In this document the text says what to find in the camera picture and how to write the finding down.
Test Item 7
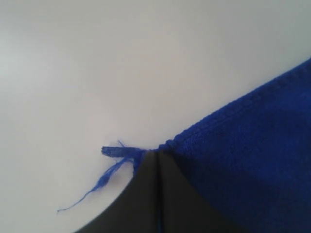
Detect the blue microfiber towel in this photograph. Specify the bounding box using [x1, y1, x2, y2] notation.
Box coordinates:
[56, 57, 311, 233]

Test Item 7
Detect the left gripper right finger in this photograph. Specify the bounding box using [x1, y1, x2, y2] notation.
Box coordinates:
[157, 152, 233, 233]

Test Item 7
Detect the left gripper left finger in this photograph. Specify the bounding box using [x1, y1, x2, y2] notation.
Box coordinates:
[77, 152, 159, 233]

